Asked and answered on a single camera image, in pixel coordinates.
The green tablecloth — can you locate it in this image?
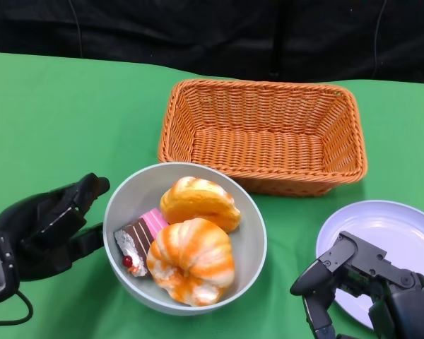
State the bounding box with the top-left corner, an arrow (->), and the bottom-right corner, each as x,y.
0,51 -> 424,339

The black backdrop curtain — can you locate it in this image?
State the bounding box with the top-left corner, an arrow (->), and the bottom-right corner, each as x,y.
0,0 -> 424,85

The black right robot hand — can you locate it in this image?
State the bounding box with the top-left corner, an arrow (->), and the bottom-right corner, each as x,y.
289,231 -> 424,339

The brown chocolate cake slice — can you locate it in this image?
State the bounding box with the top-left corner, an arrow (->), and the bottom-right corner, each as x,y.
113,218 -> 156,278

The pale grey ceramic bowl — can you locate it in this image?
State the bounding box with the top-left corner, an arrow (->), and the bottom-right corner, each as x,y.
102,162 -> 269,316

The lavender plate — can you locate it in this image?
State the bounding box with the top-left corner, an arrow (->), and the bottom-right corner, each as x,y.
315,200 -> 424,331

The orange wicker basket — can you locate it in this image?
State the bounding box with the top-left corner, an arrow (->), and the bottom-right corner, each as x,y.
158,78 -> 369,198

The thin black hanging cable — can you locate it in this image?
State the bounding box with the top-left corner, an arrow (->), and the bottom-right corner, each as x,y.
372,0 -> 388,81

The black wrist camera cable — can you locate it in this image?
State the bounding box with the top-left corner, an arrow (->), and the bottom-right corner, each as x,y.
0,289 -> 35,326

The round orange white bun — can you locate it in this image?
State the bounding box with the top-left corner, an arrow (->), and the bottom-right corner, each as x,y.
146,218 -> 236,307

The long orange bread roll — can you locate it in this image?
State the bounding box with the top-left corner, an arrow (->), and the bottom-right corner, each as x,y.
160,176 -> 242,234

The black vertical pole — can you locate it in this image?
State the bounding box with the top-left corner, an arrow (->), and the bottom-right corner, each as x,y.
269,0 -> 287,77

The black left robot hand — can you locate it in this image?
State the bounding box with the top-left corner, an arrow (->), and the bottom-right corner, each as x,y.
0,172 -> 111,282

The pink striped cake slice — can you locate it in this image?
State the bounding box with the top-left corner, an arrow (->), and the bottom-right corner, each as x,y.
139,208 -> 170,236

